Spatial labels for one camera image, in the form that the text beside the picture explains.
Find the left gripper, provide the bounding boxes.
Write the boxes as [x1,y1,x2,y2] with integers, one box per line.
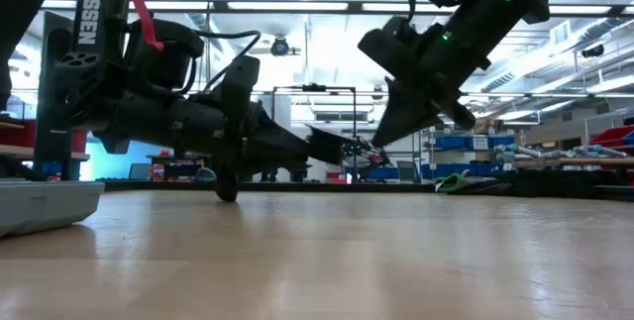
[172,54,311,203]

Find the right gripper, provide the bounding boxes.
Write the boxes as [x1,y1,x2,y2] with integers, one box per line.
[370,10,492,148]

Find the white building pillar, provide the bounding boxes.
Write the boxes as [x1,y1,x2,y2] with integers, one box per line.
[253,55,294,128]

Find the red white parts rack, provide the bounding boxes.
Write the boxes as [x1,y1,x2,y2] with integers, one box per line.
[325,164,348,184]

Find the blue bin shelving rack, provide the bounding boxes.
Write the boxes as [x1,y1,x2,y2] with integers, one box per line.
[420,129,519,182]

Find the cluttered dark desk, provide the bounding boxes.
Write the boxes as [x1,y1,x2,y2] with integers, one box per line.
[147,154,219,183]

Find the black overhead light bar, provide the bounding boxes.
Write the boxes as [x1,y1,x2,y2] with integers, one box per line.
[42,0,634,18]

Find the red zip tie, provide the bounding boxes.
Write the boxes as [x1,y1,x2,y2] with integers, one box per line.
[130,0,165,54]

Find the wooden workbench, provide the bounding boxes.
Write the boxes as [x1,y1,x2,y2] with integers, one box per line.
[512,155,634,168]

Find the red storage bin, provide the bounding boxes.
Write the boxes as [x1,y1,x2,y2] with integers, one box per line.
[0,117,90,156]
[588,125,634,149]

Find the grey tool case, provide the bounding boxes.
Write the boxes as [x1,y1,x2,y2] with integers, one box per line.
[0,179,106,240]

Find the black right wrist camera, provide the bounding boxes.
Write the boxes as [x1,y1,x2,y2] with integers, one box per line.
[357,15,416,81]

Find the black ceiling camera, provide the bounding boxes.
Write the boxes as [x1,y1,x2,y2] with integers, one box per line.
[269,35,291,58]

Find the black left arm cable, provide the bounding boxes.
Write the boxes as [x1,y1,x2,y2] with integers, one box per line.
[175,29,263,96]

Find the black vertical frame post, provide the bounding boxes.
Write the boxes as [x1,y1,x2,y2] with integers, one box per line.
[42,10,75,182]

